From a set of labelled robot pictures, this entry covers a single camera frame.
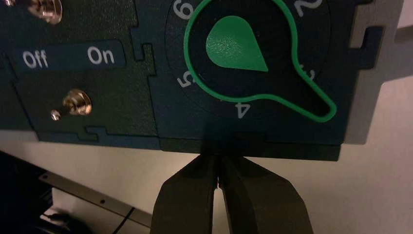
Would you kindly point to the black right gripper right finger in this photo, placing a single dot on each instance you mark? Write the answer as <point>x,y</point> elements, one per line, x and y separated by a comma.
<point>261,206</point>

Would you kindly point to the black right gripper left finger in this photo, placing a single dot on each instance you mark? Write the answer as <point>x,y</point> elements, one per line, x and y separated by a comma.
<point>184,206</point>

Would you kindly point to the modular grey-green control box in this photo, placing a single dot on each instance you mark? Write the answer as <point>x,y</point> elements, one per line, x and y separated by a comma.
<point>96,97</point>

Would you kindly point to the metal table edge strip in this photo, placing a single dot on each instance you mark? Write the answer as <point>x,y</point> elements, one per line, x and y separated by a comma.
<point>96,199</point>

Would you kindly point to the green-outlined dark rotary knob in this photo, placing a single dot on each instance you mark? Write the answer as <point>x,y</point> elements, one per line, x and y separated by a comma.
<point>235,48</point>

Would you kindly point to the metal toggle switch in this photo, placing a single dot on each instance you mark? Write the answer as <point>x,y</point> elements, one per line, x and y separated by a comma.
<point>75,103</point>
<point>45,9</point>

